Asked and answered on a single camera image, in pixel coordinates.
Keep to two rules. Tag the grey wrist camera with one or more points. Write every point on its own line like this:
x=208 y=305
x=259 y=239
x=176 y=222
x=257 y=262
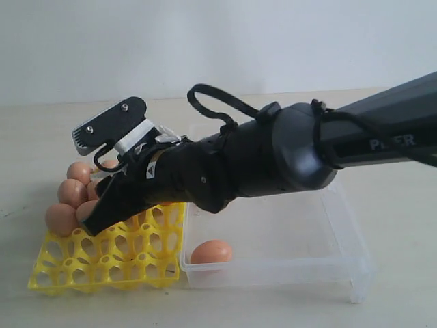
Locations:
x=120 y=127

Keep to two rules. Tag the brown egg second row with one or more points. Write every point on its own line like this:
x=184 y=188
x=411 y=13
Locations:
x=85 y=209

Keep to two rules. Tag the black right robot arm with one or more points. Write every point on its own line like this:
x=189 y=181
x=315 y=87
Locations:
x=256 y=152

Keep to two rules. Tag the yellow plastic egg tray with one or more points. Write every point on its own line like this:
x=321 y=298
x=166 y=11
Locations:
x=141 y=251

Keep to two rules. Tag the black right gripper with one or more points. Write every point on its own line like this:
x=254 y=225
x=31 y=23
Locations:
x=150 y=179

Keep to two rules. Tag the clear plastic container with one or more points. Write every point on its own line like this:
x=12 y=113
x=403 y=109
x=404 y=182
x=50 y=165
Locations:
x=310 y=237

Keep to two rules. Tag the brown egg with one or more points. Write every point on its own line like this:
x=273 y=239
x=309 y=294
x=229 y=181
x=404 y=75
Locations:
x=91 y=190
x=72 y=192
x=211 y=252
x=61 y=219

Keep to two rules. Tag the brown egg placed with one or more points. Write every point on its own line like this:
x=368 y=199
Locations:
x=110 y=163
x=79 y=171

